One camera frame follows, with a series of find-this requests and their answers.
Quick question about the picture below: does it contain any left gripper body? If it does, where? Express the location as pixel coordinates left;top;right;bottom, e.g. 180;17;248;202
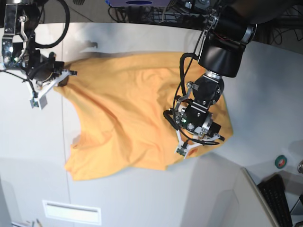
198;121;221;140

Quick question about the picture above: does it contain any yellow t-shirt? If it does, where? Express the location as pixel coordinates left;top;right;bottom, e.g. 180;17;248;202
53;52;234;182

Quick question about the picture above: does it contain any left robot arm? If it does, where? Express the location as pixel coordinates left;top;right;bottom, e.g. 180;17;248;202
163;0;298;145

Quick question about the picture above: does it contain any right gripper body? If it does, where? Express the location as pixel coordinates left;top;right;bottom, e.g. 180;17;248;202
26;53;65;87

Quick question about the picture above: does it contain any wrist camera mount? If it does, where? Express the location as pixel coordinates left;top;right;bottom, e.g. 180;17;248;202
26;69;78;110
174;129;225;159

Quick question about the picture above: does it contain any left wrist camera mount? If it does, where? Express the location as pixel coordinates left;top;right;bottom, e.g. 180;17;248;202
174;129;225;159

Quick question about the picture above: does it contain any white table slot plate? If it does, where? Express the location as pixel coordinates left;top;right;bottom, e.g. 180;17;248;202
42;200;102;226

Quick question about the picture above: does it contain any black keyboard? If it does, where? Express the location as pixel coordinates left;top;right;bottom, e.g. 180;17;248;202
258;174;293;227

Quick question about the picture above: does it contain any green tape roll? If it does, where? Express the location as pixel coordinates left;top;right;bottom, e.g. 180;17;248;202
274;155;287;169

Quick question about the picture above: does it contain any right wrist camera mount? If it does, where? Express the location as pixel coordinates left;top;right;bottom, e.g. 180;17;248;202
26;69;78;110

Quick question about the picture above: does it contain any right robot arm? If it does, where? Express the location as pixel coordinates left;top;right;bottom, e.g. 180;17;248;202
0;0;70;83

